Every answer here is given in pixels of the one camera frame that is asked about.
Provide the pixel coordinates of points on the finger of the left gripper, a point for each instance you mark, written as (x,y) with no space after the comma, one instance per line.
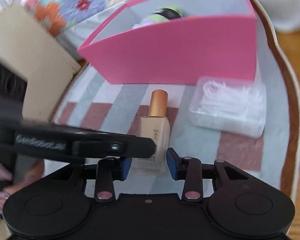
(67,144)

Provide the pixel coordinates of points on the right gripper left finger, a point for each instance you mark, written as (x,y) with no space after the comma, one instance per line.
(105,172)

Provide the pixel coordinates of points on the left hand with ring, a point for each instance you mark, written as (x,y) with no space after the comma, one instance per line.
(32,175)

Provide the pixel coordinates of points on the green yarn ball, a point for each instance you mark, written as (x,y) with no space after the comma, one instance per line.
(162,14)

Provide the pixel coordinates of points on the striped oval rug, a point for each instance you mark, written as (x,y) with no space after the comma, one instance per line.
(91,102)

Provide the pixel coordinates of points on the purple plush toy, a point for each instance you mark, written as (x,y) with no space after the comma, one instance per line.
(137,26)

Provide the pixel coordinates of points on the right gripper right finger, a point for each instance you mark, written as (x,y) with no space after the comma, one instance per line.
(192,171)

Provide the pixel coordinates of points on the clear floss pick box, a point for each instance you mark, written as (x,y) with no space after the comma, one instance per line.
(230,105)

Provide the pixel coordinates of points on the foundation bottle gold cap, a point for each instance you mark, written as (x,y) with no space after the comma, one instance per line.
(157,127)

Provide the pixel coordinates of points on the pink cardboard box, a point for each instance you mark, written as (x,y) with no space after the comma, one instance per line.
(214,38)

